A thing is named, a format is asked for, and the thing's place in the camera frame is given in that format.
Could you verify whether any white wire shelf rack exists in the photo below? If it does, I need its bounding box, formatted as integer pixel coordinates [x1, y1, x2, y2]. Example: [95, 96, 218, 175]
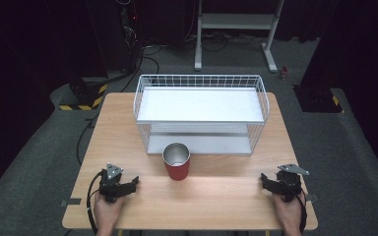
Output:
[133, 74, 271, 156]

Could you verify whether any person's right hand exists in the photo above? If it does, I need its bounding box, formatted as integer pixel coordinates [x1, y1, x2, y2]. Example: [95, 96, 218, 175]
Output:
[273, 192, 307, 236]

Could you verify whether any red steel-lined cup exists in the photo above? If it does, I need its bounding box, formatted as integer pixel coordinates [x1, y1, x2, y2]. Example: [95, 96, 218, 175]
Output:
[161, 142, 191, 182]

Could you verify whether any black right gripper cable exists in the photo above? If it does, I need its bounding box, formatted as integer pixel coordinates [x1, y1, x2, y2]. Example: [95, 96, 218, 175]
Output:
[295, 192, 309, 234]

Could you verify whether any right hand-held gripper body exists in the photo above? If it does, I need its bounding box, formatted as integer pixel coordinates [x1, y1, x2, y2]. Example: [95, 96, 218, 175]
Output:
[275, 163, 310, 204]

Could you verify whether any person's left hand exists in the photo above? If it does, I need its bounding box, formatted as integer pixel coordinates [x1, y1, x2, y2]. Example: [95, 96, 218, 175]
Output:
[93, 192, 126, 236]

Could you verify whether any black floor cable bundle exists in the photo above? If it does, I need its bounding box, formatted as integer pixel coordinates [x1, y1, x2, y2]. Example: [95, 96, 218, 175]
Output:
[119, 43, 161, 93]

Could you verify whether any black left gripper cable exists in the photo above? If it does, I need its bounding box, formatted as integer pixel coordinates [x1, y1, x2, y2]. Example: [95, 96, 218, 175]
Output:
[86, 169, 106, 236]

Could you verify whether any dark computer tower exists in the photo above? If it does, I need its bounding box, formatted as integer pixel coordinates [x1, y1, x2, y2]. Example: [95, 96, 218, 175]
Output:
[116, 0, 144, 73]

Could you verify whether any black yellow striped stand base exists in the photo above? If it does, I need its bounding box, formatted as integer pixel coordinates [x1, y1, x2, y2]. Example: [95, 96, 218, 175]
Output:
[58, 78, 108, 112]
[292, 84, 345, 114]

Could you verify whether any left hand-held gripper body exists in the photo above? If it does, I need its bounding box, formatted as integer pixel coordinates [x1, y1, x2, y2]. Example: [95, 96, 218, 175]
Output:
[98, 162, 126, 204]

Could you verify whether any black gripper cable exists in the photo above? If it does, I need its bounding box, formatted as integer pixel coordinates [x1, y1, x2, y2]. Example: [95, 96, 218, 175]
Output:
[295, 192, 309, 234]
[86, 169, 106, 236]

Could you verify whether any white metal stand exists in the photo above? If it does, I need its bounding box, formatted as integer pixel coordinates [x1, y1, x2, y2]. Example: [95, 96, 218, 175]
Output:
[193, 0, 285, 74]

